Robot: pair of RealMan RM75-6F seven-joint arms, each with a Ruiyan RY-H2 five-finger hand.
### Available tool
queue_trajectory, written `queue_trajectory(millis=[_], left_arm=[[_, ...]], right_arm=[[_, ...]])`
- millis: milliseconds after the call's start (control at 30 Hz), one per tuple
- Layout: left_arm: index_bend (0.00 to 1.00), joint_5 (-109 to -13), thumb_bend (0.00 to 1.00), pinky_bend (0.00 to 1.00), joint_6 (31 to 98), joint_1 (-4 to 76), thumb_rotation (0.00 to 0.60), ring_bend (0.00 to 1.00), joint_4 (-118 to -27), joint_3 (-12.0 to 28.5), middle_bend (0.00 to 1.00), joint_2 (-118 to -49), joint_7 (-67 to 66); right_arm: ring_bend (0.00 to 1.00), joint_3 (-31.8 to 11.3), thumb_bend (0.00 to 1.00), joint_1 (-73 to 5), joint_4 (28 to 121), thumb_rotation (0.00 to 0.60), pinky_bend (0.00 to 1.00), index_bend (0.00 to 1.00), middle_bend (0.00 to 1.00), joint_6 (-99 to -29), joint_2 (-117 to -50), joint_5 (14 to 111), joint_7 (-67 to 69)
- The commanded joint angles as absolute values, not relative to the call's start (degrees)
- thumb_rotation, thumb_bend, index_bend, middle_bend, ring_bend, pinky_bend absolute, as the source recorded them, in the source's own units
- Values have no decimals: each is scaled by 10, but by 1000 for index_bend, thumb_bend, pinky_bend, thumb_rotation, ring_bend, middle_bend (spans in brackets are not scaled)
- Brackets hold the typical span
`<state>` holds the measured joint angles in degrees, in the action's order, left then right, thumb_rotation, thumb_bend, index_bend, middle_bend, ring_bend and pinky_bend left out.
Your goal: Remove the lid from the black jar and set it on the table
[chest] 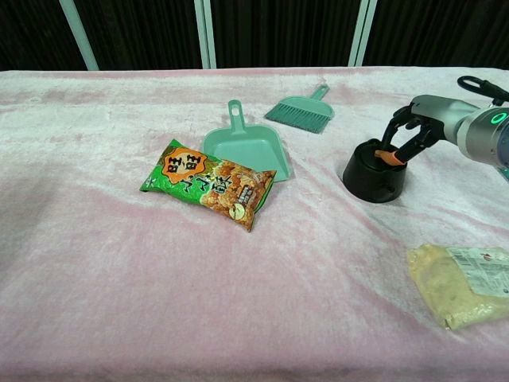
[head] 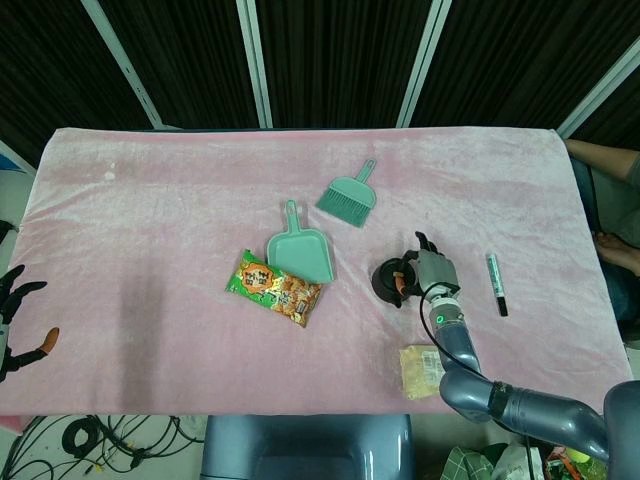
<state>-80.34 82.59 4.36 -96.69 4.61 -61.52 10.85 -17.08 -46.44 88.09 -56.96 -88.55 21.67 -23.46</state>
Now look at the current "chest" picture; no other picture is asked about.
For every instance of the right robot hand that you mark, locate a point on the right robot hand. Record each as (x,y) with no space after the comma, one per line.
(437,109)

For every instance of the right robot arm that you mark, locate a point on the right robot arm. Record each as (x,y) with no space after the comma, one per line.
(485,135)

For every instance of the black round container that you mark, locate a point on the black round container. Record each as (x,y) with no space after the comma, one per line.
(370,179)

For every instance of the teal hand brush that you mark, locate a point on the teal hand brush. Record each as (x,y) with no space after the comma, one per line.
(304,113)

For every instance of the yellow vacuum food package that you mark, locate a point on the yellow vacuum food package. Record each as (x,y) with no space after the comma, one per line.
(449,286)

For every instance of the teal plastic dustpan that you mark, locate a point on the teal plastic dustpan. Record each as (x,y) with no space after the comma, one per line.
(242,145)

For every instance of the green orange snack bag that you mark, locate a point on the green orange snack bag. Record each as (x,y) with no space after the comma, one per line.
(191,175)

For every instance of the pink plush table cloth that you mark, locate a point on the pink plush table cloth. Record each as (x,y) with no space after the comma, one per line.
(119,278)

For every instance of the pale teal screen post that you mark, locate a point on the pale teal screen post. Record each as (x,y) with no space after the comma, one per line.
(362,33)
(208,36)
(79,36)

